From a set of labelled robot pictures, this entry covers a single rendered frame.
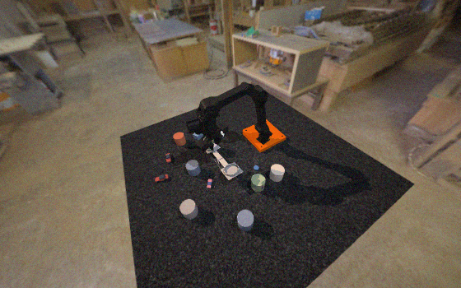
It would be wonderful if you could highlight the small blue block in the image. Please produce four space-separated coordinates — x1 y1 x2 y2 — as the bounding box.
193 133 203 140

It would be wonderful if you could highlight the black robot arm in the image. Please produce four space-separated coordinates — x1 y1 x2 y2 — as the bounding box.
186 82 272 145

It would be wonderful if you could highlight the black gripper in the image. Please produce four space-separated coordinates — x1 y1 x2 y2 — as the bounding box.
194 123 228 151

